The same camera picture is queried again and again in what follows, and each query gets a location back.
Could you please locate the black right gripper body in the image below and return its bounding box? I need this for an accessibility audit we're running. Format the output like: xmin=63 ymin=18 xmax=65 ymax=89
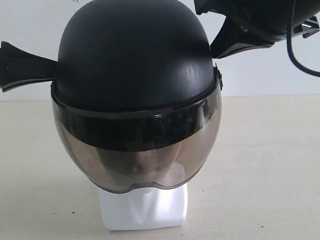
xmin=194 ymin=0 xmax=320 ymax=42

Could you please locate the black helmet with tinted visor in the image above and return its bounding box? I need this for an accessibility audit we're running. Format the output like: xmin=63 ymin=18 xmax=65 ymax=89
xmin=51 ymin=0 xmax=222 ymax=194

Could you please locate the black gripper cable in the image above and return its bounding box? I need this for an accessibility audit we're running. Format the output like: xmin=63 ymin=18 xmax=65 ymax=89
xmin=286 ymin=19 xmax=320 ymax=77

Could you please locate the white mannequin head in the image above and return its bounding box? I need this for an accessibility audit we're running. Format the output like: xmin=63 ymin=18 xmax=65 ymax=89
xmin=98 ymin=147 xmax=189 ymax=232

